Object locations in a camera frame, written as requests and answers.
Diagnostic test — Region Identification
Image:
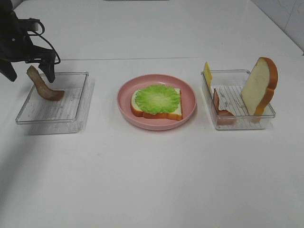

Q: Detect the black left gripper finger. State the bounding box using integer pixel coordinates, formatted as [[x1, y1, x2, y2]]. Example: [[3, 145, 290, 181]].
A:
[[38, 61, 55, 83], [0, 59, 17, 82]]

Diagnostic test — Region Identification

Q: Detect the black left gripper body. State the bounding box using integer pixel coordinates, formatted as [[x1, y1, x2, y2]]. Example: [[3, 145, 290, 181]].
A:
[[0, 0, 57, 65]]

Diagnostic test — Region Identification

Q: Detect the brown bacon strip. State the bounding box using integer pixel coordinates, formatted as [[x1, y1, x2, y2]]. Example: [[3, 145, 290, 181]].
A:
[[27, 66, 65, 101]]

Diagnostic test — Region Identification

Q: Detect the bread slice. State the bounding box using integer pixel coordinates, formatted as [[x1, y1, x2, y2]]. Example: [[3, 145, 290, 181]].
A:
[[241, 57, 278, 115], [130, 87, 184, 121]]

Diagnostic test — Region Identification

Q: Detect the green lettuce leaf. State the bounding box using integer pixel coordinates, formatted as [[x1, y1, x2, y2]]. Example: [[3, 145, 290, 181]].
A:
[[135, 85, 181, 116]]

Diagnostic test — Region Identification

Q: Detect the yellow cheese slice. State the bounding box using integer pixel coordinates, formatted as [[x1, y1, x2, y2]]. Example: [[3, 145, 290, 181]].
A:
[[203, 62, 213, 89]]

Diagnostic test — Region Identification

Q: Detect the left clear plastic tray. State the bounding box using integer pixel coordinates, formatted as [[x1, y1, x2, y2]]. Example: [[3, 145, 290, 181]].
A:
[[15, 72, 94, 135]]

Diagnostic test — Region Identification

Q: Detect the clear plastic tray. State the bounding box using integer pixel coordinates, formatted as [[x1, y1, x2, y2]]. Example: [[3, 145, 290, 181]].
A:
[[201, 69, 276, 130], [15, 72, 94, 135]]

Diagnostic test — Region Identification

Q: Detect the pink round plate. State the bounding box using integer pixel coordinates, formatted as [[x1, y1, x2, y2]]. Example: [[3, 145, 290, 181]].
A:
[[117, 74, 197, 131]]

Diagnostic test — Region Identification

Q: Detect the right clear plastic tray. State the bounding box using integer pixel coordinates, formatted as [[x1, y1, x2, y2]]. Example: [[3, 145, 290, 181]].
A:
[[201, 69, 276, 130]]

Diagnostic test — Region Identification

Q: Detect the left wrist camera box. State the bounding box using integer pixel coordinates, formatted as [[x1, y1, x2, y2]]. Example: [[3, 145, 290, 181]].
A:
[[19, 18, 40, 31]]

